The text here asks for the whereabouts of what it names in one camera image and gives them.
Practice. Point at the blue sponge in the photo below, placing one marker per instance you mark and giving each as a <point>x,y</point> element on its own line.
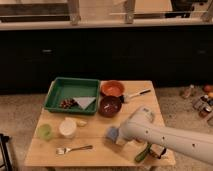
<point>112,133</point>

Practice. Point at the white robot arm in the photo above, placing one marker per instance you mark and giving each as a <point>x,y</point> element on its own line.
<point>140,126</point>

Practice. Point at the white paper cup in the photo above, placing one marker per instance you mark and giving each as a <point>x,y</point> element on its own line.
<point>68,128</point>

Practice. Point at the green plastic cup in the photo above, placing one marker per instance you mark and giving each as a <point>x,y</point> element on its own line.
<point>44,132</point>

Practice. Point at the orange bowl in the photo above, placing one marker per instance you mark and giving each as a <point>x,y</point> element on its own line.
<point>112,88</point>

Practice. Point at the dark red bowl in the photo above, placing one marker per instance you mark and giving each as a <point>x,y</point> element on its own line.
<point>109,106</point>

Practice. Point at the grey folded cloth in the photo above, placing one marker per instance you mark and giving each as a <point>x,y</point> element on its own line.
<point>84,102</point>

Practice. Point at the green plastic tray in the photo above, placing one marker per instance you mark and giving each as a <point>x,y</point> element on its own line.
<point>63,88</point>

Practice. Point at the yellow banana piece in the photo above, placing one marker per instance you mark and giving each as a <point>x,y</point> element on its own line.
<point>79,122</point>

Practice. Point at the wooden table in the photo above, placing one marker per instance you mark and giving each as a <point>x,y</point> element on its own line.
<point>42,153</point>

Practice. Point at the green cucumber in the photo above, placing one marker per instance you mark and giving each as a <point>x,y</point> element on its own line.
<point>142,155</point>

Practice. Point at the silver fork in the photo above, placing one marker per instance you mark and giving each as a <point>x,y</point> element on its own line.
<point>64,150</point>

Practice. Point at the small cardboard box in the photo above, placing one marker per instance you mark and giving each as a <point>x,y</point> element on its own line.
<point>157,151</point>

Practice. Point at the black stand at left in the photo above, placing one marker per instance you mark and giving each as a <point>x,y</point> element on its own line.
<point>6,164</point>

